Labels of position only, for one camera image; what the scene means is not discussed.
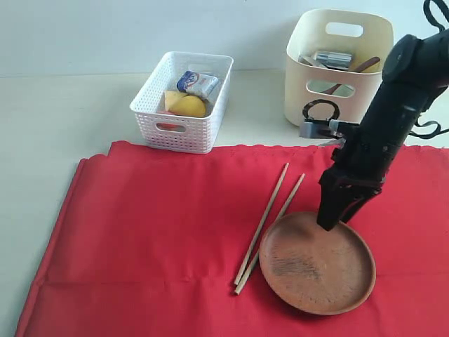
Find brown wooden spoon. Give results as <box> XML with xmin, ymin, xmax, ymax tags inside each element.
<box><xmin>322</xmin><ymin>56</ymin><xmax>380</xmax><ymax>95</ymax></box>

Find white blue milk carton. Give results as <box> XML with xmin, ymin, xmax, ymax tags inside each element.
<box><xmin>176</xmin><ymin>71</ymin><xmax>219</xmax><ymax>99</ymax></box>

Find wooden chopstick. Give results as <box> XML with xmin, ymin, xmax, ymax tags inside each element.
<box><xmin>234</xmin><ymin>162</ymin><xmax>290</xmax><ymax>286</ymax></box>
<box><xmin>233</xmin><ymin>173</ymin><xmax>306</xmax><ymax>296</ymax></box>

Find brown wooden plate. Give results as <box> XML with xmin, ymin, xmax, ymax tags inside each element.
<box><xmin>259</xmin><ymin>212</ymin><xmax>376</xmax><ymax>316</ymax></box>

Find white woven plastic basket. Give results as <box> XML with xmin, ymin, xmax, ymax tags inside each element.
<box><xmin>130</xmin><ymin>51</ymin><xmax>234</xmax><ymax>154</ymax></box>

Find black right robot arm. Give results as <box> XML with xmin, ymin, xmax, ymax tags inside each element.
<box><xmin>316</xmin><ymin>31</ymin><xmax>448</xmax><ymax>231</ymax></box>

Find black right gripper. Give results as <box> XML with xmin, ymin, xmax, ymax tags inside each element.
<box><xmin>316</xmin><ymin>82</ymin><xmax>438</xmax><ymax>231</ymax></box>

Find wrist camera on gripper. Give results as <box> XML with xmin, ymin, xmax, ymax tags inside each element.
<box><xmin>299</xmin><ymin>119</ymin><xmax>358</xmax><ymax>139</ymax></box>

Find red sausage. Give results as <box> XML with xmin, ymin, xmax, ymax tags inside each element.
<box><xmin>156</xmin><ymin>111</ymin><xmax>185</xmax><ymax>132</ymax></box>

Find stainless steel cup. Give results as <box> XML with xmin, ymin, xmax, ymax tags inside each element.
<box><xmin>313</xmin><ymin>51</ymin><xmax>353</xmax><ymax>71</ymax></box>

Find yellow cheese wedge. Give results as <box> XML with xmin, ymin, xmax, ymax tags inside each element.
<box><xmin>164</xmin><ymin>91</ymin><xmax>187</xmax><ymax>112</ymax></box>

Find cream plastic bin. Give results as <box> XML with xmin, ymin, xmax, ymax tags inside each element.
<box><xmin>284</xmin><ymin>9</ymin><xmax>394</xmax><ymax>126</ymax></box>

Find silver table knife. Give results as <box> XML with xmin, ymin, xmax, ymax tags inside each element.
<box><xmin>298</xmin><ymin>55</ymin><xmax>327</xmax><ymax>69</ymax></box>

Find red table cloth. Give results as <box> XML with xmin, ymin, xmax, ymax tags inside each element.
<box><xmin>16</xmin><ymin>141</ymin><xmax>448</xmax><ymax>336</ymax></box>

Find yellow lemon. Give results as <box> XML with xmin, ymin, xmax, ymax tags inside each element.
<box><xmin>168</xmin><ymin>95</ymin><xmax>207</xmax><ymax>118</ymax></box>

